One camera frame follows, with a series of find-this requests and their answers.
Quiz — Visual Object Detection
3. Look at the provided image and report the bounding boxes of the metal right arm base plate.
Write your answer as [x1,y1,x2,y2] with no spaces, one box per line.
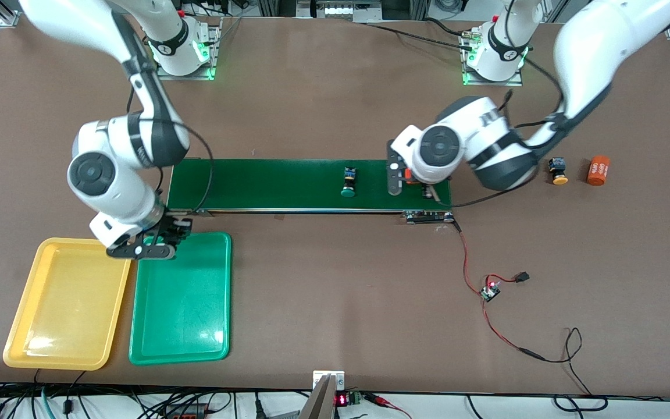
[155,16,223,81]

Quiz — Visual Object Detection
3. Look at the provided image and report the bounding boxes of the red black twisted wire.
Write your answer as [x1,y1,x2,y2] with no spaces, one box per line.
[454,216,546,363]

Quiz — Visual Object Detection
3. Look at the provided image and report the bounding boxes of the white power strip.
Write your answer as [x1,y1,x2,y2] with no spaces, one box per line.
[316,2,383,19]

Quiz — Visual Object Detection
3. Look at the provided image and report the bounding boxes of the red clip lead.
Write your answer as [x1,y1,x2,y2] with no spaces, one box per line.
[364,393,412,419]

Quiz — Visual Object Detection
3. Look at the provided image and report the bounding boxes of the thin black looped wire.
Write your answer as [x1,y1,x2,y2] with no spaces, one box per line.
[541,327,609,411]

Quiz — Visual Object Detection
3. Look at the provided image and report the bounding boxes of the yellow plastic tray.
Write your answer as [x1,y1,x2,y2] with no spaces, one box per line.
[2,237,134,371]

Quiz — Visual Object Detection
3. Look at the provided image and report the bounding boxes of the green conveyor belt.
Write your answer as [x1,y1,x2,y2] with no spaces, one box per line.
[165,157,457,225]

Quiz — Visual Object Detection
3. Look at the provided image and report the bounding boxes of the yellow push button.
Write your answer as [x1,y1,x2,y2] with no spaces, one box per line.
[548,156,569,186]

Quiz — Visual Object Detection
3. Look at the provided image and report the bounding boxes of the teal cable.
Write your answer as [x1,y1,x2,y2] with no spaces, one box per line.
[41,385,58,419]

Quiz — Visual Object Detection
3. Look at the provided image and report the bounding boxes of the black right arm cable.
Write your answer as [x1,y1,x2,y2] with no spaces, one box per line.
[126,87,215,215]

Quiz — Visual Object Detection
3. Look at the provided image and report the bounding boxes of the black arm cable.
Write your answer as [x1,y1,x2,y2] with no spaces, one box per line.
[126,87,215,215]
[428,55,568,208]

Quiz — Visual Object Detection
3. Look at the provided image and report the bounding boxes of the green plastic tray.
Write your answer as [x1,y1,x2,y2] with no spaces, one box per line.
[129,232,233,366]

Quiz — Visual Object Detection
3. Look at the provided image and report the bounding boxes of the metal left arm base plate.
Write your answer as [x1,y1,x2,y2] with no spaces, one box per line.
[462,28,525,87]

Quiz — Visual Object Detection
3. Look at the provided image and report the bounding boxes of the black cable across table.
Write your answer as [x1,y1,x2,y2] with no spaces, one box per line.
[363,21,480,53]

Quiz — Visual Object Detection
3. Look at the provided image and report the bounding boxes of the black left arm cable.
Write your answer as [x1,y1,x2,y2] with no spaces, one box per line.
[428,55,568,208]

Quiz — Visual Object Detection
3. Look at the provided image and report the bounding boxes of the grey metal camera bracket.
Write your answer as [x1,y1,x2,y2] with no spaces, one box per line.
[299,370,346,419]

